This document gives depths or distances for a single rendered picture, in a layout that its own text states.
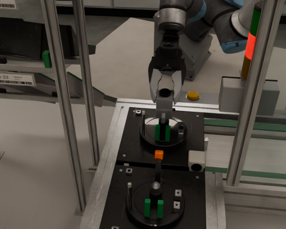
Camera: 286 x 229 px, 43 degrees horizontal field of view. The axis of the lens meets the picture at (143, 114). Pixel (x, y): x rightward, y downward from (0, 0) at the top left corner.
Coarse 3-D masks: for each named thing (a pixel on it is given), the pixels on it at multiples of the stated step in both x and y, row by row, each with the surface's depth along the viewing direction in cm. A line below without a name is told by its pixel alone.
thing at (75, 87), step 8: (24, 72) 91; (32, 72) 94; (40, 80) 99; (48, 80) 103; (72, 80) 89; (80, 80) 94; (40, 88) 95; (48, 88) 91; (72, 88) 90; (80, 88) 95; (80, 96) 96; (96, 96) 107; (96, 104) 108
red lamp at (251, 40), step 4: (248, 36) 71; (252, 36) 70; (248, 40) 71; (252, 40) 70; (248, 44) 71; (252, 44) 70; (248, 48) 72; (252, 48) 71; (248, 52) 72; (248, 56) 72
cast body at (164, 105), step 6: (162, 90) 96; (168, 90) 96; (162, 96) 96; (168, 96) 96; (156, 102) 96; (162, 102) 95; (168, 102) 95; (156, 108) 97; (162, 108) 97; (168, 108) 96; (156, 114) 97; (162, 114) 96; (168, 114) 97; (162, 120) 96
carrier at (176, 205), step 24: (120, 168) 95; (144, 168) 95; (120, 192) 89; (144, 192) 86; (168, 192) 86; (192, 192) 89; (120, 216) 83; (144, 216) 81; (168, 216) 81; (192, 216) 83
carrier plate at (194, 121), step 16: (128, 112) 114; (176, 112) 114; (192, 112) 114; (128, 128) 108; (192, 128) 108; (128, 144) 102; (192, 144) 102; (128, 160) 97; (144, 160) 97; (176, 160) 97
